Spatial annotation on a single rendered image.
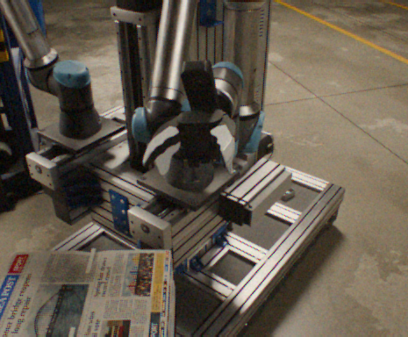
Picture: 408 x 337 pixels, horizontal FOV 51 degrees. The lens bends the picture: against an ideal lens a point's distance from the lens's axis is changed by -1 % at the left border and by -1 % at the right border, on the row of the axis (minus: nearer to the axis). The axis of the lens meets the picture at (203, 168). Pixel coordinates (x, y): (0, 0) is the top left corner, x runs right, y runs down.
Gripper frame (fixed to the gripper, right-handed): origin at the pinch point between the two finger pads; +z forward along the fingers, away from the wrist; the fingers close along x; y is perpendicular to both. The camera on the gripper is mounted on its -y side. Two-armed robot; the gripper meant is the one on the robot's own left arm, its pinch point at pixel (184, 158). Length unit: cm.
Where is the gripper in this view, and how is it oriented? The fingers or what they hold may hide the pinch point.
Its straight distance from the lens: 58.4
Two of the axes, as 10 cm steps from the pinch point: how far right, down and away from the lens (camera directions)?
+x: -9.7, 0.1, 2.4
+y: 1.3, 8.4, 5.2
